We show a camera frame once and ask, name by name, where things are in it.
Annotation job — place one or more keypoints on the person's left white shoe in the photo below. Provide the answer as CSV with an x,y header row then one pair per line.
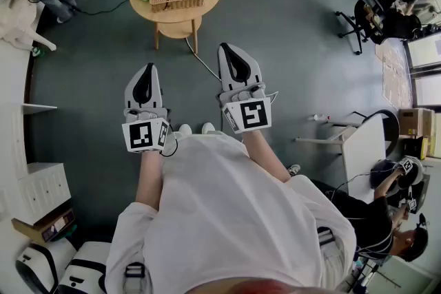
x,y
185,129

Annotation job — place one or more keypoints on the black office chair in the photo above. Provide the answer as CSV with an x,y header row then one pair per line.
x,y
360,24

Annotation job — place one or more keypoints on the white drawer cabinet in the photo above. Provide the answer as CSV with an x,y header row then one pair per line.
x,y
38,186

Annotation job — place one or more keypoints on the plain cardboard box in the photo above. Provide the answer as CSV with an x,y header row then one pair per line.
x,y
415,124

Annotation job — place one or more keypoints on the person's left forearm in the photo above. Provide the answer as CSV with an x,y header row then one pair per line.
x,y
149,179

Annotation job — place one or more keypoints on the labelled cardboard box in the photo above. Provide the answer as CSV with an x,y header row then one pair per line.
x,y
48,225

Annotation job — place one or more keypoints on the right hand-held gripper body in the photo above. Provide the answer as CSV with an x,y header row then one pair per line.
x,y
253,113

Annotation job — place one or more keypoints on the person's white shirt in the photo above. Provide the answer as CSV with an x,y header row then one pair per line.
x,y
224,217

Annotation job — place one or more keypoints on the person's right forearm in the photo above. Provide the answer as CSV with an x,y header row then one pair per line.
x,y
265,155

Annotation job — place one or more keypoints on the pale floor mat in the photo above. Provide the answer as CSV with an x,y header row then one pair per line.
x,y
394,75

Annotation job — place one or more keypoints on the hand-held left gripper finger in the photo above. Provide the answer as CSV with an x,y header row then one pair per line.
x,y
130,96
158,93

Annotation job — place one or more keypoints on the person's white shoe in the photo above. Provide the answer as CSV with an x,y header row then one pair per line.
x,y
185,129
207,127

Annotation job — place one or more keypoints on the white carved furniture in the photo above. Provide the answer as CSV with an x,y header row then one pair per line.
x,y
17,24

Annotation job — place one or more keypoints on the white desk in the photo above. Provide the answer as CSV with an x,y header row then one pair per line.
x,y
365,155

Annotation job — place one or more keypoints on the white black-trimmed case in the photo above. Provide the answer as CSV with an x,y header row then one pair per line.
x,y
34,265
86,268

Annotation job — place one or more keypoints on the person's right white shoe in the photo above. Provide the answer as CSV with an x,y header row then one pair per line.
x,y
207,127

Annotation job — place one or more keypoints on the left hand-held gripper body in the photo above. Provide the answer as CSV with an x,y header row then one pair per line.
x,y
141,136

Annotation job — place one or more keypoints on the small green object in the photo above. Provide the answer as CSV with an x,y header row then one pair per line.
x,y
36,51

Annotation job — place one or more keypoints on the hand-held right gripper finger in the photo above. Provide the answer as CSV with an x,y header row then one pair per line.
x,y
224,75
255,70

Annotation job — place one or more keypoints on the clear plastic bottle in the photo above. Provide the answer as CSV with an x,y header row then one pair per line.
x,y
318,117

